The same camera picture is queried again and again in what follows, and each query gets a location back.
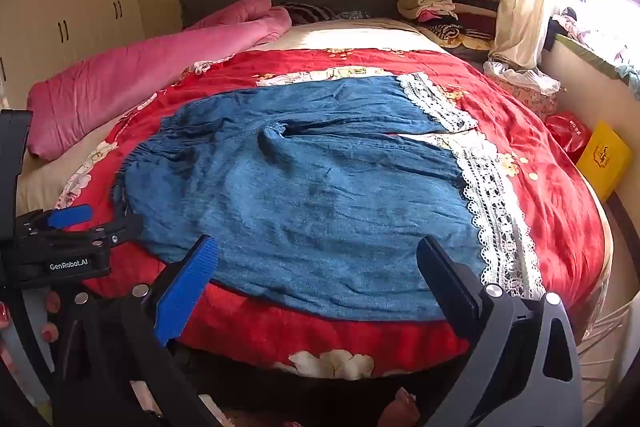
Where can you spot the red plastic bag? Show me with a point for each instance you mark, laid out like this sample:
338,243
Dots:
567,134

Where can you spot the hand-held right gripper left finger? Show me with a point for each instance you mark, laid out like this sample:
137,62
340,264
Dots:
187,287

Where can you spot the white crumpled cloth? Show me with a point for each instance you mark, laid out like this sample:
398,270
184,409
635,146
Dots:
530,79

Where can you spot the stack of folded clothes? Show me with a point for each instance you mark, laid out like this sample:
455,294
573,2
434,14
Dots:
435,7

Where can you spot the yellow box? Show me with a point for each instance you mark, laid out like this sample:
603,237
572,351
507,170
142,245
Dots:
602,157

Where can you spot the striped pillow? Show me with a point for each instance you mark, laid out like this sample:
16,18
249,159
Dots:
310,13

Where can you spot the red floral blanket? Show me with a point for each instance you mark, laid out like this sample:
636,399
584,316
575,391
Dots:
550,187

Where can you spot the blue denim pants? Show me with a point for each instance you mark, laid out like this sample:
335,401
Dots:
310,207

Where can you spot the green windowsill cover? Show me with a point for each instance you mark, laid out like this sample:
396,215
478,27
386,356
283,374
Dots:
590,57

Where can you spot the person's left hand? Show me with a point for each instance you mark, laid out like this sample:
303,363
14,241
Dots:
50,304

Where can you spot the pink quilt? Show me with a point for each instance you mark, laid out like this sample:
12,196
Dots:
125,77

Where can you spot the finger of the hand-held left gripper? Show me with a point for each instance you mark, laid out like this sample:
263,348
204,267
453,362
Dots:
117,232
70,216

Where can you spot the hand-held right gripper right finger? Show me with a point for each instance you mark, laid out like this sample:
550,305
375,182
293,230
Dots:
447,287

